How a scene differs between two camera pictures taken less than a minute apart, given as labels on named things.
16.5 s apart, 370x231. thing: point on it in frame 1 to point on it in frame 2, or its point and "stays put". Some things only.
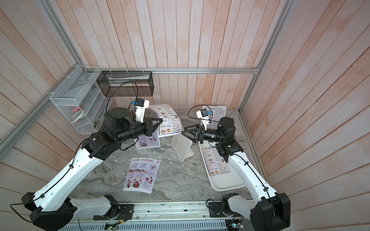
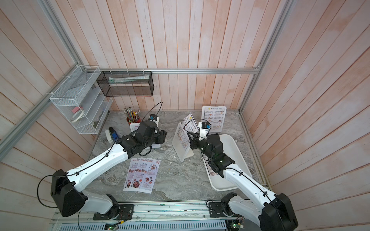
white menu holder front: [218, 112] stays put
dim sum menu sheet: [171, 122] to [188, 125]
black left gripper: [149, 126] to [162, 136]
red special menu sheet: [145, 175] stays put
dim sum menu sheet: [218, 112] stays put
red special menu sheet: [133, 168] stays put
